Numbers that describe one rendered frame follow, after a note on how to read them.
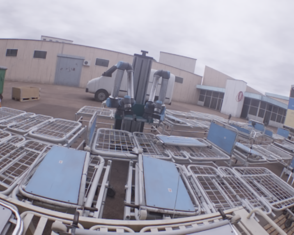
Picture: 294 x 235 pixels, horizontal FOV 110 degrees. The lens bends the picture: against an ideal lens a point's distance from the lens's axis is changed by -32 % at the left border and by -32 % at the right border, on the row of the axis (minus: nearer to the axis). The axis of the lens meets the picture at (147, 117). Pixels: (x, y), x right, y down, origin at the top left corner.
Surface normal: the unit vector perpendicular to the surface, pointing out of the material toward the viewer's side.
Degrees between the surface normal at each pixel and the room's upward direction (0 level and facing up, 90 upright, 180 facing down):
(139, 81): 90
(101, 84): 89
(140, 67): 90
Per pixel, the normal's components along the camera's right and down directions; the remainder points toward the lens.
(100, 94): 0.33, 0.24
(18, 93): -0.15, 0.16
